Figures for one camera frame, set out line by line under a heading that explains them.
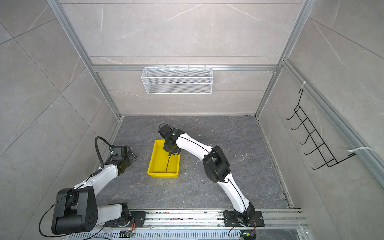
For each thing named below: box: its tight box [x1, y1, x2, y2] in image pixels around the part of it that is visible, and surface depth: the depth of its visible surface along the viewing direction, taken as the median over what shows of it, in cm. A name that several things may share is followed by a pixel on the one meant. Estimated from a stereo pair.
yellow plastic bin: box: [147, 139, 181, 179], surface depth 92 cm
